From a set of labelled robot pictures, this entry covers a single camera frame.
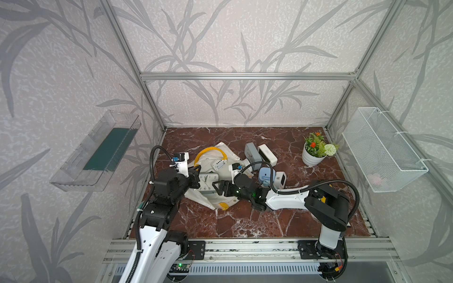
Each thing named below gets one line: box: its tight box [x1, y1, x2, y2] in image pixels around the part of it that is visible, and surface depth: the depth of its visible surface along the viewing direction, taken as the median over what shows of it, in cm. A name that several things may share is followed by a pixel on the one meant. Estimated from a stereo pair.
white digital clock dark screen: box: [257, 143, 278, 167], surface depth 101 cm
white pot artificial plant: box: [302, 131, 340, 167], surface depth 93 cm
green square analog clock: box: [198, 170, 219, 194], surface depth 91 cm
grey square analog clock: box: [244, 142, 263, 171], surface depth 98 cm
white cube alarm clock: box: [273, 170, 287, 190], surface depth 92 cm
